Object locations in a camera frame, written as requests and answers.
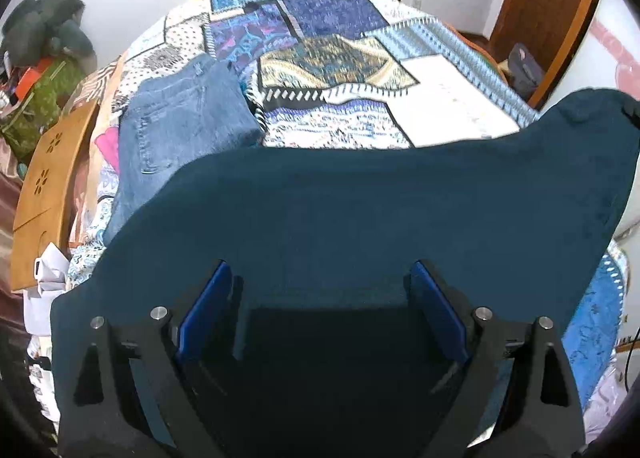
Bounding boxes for folded blue jeans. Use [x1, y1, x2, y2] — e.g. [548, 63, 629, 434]
[103, 54, 264, 244]

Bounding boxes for patchwork blue bed quilt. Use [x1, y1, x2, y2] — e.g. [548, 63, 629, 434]
[64, 0, 632, 419]

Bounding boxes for dark jacket pile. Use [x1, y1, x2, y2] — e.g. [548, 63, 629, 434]
[1, 0, 96, 67]

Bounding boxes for green storage bag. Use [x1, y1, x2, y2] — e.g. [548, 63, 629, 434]
[1, 58, 85, 163]

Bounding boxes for dark teal fleece pants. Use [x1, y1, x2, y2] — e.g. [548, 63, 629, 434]
[51, 89, 639, 457]

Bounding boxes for orange box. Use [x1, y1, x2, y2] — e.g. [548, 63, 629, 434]
[14, 67, 47, 101]

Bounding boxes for pink garment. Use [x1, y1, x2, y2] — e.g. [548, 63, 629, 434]
[94, 127, 119, 173]

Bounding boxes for white clothes pile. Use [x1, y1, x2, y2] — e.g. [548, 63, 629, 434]
[23, 243, 70, 426]

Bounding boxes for grey bag on floor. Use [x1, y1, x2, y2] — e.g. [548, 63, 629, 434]
[506, 42, 544, 101]

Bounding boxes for brown wooden wardrobe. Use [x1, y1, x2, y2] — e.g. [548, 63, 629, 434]
[489, 0, 598, 108]

